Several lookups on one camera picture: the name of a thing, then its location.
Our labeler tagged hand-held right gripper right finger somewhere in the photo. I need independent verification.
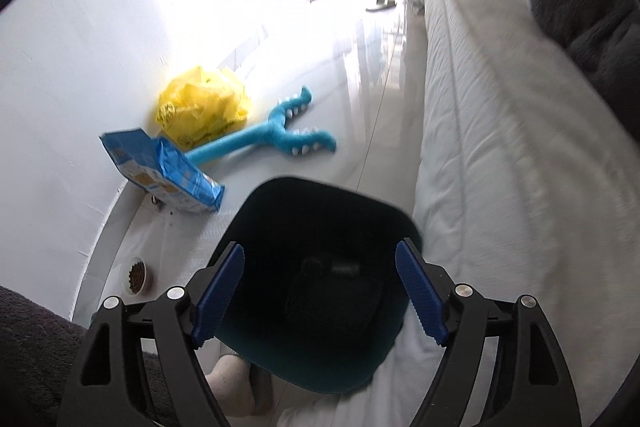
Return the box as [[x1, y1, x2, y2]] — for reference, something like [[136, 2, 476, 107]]
[[394, 240, 583, 427]]

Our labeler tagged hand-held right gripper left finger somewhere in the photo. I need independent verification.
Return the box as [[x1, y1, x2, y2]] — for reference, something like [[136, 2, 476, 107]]
[[59, 242, 247, 427]]

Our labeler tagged dark teal trash bin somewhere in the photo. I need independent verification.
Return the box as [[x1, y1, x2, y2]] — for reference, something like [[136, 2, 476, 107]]
[[212, 177, 423, 395]]

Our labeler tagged pet food bowl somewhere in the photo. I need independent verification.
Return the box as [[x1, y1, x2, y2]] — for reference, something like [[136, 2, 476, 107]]
[[122, 257, 153, 297]]

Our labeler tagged person's foot in white sock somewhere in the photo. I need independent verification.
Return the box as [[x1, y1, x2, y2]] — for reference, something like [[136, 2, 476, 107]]
[[205, 342, 273, 418]]

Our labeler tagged blue pet food bag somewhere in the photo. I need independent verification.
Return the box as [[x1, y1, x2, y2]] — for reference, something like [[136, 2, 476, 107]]
[[100, 129, 225, 214]]

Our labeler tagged light grey bed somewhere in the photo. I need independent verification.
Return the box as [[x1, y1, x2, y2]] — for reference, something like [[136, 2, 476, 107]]
[[275, 0, 640, 427]]

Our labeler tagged blue plush toy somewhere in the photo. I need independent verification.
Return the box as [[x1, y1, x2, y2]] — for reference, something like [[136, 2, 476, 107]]
[[185, 86, 337, 165]]

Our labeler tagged yellow plastic bag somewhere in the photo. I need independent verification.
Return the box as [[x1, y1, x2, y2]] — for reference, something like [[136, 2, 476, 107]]
[[155, 66, 252, 148]]

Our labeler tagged dark fleece cloth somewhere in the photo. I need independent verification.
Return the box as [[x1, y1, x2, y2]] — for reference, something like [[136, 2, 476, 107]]
[[0, 285, 166, 427]]

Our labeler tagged dark grey fleece blanket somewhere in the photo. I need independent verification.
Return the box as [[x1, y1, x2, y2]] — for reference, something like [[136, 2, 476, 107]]
[[522, 0, 640, 108]]

